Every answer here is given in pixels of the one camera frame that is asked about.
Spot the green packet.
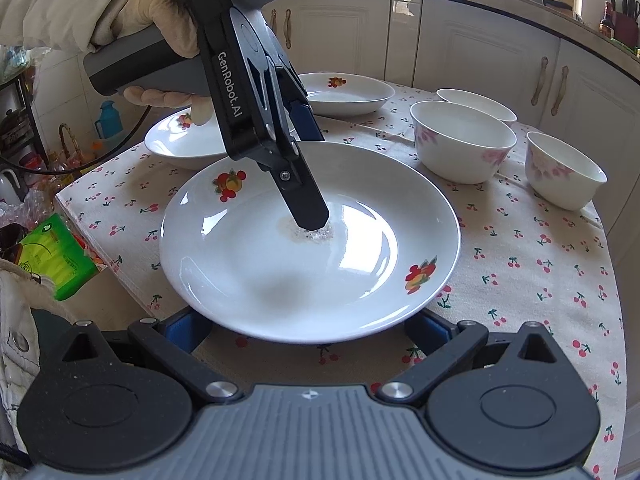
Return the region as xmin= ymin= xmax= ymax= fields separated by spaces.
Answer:
xmin=17 ymin=212 xmax=99 ymax=302

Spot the cherry print tablecloth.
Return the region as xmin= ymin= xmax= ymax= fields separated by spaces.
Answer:
xmin=54 ymin=80 xmax=628 ymax=461

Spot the white cabinet door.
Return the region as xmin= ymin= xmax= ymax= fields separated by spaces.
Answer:
xmin=262 ymin=0 xmax=392 ymax=92
xmin=540 ymin=40 xmax=640 ymax=243
xmin=414 ymin=0 xmax=561 ymax=128

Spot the white fruit print plate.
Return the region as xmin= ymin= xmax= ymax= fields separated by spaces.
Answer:
xmin=297 ymin=72 xmax=396 ymax=117
xmin=159 ymin=141 xmax=461 ymax=345
xmin=144 ymin=109 xmax=298 ymax=171

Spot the white kettle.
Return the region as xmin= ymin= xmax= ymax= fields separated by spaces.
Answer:
xmin=0 ymin=167 xmax=27 ymax=207

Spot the knife block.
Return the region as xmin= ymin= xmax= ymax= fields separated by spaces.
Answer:
xmin=609 ymin=0 xmax=640 ymax=50

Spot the blue thermos jug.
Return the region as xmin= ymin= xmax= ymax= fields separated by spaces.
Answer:
xmin=95 ymin=100 xmax=123 ymax=140

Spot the person's left forearm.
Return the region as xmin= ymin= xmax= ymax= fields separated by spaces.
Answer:
xmin=0 ymin=0 xmax=160 ymax=55

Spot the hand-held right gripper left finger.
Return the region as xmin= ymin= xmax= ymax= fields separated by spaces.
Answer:
xmin=62 ymin=307 xmax=241 ymax=406

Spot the person's left hand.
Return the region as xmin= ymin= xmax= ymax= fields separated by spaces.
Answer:
xmin=90 ymin=0 xmax=217 ymax=127

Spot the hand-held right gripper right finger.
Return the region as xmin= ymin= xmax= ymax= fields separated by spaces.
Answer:
xmin=377 ymin=307 xmax=558 ymax=406

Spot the white pink flower bowl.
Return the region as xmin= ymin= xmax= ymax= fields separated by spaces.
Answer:
xmin=436 ymin=88 xmax=517 ymax=128
xmin=410 ymin=100 xmax=517 ymax=184
xmin=525 ymin=131 xmax=608 ymax=211

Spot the black cable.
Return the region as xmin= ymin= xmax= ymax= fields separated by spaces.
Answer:
xmin=0 ymin=105 xmax=151 ymax=177

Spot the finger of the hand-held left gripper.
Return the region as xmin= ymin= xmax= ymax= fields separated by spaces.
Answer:
xmin=231 ymin=7 xmax=332 ymax=233
xmin=265 ymin=25 xmax=327 ymax=143

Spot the person's cream jacket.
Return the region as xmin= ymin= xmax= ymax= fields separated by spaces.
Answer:
xmin=0 ymin=260 xmax=66 ymax=461

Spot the wicker basket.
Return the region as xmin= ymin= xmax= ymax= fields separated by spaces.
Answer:
xmin=47 ymin=123 xmax=101 ymax=173

